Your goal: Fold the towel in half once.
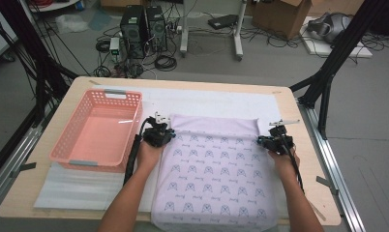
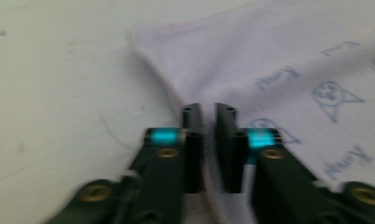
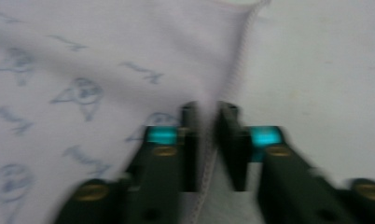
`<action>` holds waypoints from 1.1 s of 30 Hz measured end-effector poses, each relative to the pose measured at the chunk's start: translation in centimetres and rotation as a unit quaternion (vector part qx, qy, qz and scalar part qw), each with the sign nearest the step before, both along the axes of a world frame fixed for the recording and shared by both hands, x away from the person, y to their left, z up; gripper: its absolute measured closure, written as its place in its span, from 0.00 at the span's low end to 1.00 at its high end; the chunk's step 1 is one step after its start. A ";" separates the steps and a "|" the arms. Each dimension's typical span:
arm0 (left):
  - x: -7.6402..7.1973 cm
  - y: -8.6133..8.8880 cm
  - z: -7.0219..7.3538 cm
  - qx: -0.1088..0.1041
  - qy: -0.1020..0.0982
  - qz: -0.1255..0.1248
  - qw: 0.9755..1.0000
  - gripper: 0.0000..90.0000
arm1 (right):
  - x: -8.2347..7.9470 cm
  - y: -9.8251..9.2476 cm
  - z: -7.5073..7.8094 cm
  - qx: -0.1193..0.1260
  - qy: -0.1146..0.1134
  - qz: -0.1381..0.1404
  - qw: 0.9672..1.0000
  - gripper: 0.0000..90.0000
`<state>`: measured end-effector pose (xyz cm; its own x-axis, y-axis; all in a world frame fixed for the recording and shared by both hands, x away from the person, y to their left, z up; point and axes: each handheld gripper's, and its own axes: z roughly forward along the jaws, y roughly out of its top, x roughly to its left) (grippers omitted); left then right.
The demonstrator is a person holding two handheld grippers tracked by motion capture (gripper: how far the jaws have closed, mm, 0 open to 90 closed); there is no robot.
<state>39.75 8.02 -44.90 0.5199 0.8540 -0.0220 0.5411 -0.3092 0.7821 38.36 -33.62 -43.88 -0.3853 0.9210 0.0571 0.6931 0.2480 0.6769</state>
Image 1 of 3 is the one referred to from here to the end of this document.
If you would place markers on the black frame strut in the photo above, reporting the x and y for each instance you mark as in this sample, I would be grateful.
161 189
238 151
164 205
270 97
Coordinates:
341 48
31 48

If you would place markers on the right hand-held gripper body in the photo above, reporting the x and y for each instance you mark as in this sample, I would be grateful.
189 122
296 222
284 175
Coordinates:
278 143

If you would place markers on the small white box device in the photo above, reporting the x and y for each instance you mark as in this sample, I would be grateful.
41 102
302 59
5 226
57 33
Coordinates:
114 45

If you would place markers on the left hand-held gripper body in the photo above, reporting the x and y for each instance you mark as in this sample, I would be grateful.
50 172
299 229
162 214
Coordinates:
155 137

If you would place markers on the open cardboard box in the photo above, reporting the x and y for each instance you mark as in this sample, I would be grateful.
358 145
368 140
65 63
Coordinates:
279 16

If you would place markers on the grey metal bracket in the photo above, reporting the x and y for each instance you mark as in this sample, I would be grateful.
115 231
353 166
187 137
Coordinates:
24 167
326 183

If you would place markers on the lilac printed cloth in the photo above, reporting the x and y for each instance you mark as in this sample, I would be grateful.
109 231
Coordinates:
215 177

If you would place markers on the aluminium frame rail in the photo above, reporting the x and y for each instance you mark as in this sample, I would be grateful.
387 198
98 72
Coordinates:
331 154
8 167

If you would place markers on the clear plastic bag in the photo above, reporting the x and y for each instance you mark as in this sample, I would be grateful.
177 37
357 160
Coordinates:
71 23

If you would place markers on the white grid mat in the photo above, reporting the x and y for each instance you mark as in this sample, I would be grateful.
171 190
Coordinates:
202 103

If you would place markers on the grey rounded device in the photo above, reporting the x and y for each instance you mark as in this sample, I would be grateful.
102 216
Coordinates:
331 27

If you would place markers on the thin wooden stick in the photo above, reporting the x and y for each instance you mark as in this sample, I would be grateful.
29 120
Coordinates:
318 211

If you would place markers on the person's left hand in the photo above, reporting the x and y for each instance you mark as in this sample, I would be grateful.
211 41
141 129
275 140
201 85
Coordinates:
150 159

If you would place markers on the person's right hand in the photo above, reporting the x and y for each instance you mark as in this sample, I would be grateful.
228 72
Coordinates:
286 166

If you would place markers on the large cardboard box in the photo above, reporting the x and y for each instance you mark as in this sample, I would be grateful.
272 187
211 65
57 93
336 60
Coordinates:
337 6

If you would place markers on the round white table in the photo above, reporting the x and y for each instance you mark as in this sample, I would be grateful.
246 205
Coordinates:
50 5

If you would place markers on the pink plastic basket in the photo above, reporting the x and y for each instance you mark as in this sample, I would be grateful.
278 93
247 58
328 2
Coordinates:
99 135

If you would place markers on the black computer tower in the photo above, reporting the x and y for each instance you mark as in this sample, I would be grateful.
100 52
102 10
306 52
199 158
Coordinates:
156 29
133 32

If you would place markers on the white foam board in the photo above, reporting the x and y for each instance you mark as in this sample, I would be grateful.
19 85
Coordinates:
360 51

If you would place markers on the black flat device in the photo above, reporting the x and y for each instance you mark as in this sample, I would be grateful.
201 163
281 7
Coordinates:
223 21

